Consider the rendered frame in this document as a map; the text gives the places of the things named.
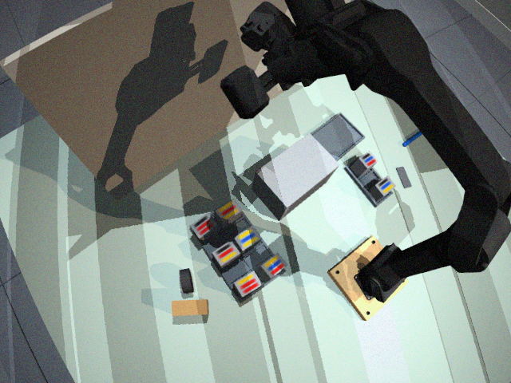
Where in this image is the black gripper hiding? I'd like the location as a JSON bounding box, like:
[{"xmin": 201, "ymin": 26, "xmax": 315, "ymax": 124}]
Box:
[{"xmin": 220, "ymin": 27, "xmax": 317, "ymax": 119}]

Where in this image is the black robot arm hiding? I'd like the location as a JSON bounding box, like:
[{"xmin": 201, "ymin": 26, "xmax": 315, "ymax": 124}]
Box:
[{"xmin": 240, "ymin": 0, "xmax": 511, "ymax": 303}]

